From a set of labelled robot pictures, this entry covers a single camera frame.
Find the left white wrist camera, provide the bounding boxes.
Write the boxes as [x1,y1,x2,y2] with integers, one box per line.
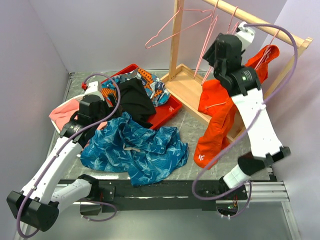
[81,81,103,98]

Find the pink wire hanger far left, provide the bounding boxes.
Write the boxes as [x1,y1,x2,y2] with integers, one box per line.
[144,6,215,50]

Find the orange dotted patterned shorts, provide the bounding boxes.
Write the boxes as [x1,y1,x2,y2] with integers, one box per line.
[111,67,171,107]

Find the pink wire hanger with shorts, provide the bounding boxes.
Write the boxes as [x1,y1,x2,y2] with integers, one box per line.
[247,30,280,71]

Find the wooden clothes rack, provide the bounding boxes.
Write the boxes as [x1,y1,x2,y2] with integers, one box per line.
[161,0,313,142]

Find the black garment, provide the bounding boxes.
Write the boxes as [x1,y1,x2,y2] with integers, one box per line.
[118,78,156,129]

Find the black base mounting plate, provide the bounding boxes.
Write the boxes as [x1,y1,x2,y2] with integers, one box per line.
[69,178,248,216]

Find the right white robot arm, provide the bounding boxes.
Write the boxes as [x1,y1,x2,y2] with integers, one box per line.
[203,33,291,200]

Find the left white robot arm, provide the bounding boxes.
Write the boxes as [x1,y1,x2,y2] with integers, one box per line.
[6,94,122,233]

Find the blue leaf-print shorts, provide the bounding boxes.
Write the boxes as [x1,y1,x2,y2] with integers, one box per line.
[80,112,189,186]

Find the white perforated basket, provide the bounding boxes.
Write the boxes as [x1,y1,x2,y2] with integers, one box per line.
[50,94,86,133]

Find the pink cloth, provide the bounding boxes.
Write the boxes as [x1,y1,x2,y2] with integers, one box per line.
[48,99,83,132]

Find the red plastic tray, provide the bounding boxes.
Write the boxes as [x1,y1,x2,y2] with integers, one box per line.
[111,63,182,130]

